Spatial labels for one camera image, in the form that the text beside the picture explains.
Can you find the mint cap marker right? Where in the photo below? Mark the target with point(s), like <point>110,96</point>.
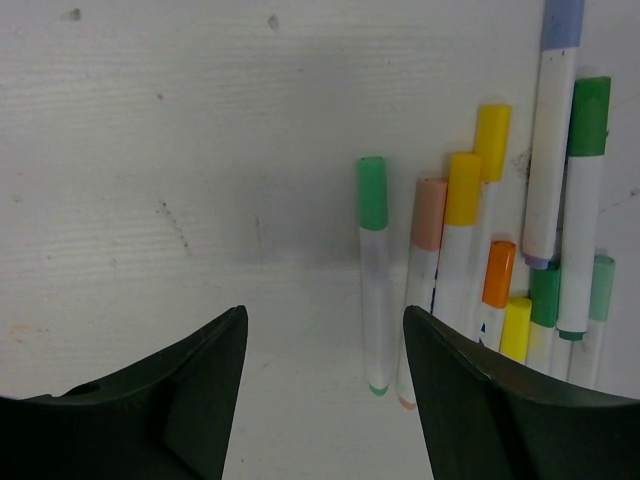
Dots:
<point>586,353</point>

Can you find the peach cap marker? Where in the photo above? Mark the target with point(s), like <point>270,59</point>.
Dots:
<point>425,242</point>

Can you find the small yellow cap marker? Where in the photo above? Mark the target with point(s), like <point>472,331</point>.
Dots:
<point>516,328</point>

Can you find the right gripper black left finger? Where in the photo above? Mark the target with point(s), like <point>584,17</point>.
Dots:
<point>167,416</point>

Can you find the orange cap marker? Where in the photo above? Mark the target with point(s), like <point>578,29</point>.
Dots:
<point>496,292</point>

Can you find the light green cap marker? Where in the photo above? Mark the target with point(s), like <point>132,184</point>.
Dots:
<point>376,295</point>

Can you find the yellow cap marker rear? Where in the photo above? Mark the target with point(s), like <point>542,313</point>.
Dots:
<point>490,144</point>

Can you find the lavender cap marker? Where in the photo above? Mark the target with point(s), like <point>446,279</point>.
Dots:
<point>560,40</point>

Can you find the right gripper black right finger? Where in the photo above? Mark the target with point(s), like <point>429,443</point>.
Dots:
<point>485,416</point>

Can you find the green cap marker lower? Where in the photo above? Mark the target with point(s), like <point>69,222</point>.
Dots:
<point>544,294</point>

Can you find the yellow cap marker front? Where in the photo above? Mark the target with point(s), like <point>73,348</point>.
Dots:
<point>459,220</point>

